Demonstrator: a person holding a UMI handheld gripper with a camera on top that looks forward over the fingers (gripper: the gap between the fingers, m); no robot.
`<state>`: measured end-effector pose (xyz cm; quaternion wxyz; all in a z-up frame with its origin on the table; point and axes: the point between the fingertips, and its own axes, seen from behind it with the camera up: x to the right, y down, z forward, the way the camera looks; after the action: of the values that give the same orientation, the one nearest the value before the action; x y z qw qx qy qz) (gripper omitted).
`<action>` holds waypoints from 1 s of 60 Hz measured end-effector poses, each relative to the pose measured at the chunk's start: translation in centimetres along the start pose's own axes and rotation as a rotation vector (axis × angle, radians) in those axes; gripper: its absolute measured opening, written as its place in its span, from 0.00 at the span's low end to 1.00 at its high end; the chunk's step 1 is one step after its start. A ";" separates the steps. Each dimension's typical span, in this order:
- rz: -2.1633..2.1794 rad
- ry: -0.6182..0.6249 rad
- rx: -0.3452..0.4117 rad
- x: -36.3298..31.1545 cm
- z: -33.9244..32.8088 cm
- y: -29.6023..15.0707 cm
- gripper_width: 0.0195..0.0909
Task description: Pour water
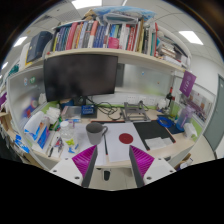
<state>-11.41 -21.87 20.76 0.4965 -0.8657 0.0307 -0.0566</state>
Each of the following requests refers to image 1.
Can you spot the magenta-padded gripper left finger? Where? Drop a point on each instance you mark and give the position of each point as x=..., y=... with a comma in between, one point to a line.
x=66, y=170

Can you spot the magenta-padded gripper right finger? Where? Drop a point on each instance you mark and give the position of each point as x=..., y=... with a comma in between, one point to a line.
x=160, y=170

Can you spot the small white paper note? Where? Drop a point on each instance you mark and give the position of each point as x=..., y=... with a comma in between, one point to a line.
x=158, y=143

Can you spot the white handwritten paper sheet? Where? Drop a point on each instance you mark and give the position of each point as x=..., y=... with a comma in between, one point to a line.
x=82, y=143

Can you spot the black desk mat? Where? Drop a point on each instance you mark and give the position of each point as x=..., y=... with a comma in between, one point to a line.
x=150, y=130

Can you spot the grey ceramic mug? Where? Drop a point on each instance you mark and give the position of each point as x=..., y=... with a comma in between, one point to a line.
x=95, y=135

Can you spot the black pen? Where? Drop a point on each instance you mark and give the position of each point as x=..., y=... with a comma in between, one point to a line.
x=105, y=145

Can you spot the flat round red coaster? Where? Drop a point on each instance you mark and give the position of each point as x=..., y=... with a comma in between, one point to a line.
x=126, y=138

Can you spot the blue tissue box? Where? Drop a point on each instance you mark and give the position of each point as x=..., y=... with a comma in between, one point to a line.
x=38, y=130

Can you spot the translucent purple drink bottle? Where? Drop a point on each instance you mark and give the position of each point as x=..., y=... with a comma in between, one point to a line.
x=184, y=118

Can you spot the grey metal laptop stand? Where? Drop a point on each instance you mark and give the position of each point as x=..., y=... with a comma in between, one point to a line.
x=135, y=113

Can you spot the small blue box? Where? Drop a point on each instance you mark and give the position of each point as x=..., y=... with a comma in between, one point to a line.
x=88, y=111

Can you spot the dark wine bottle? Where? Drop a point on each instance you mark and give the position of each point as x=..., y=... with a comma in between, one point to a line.
x=170, y=96

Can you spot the grey door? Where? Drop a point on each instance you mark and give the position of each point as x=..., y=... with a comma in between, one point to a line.
x=215, y=116

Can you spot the purple hanging banner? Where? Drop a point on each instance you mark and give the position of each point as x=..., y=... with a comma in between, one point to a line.
x=187, y=83

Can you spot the black computer monitor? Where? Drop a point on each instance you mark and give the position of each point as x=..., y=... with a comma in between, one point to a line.
x=80, y=76

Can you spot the wall shelf with books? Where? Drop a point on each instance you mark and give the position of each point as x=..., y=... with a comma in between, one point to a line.
x=100, y=40

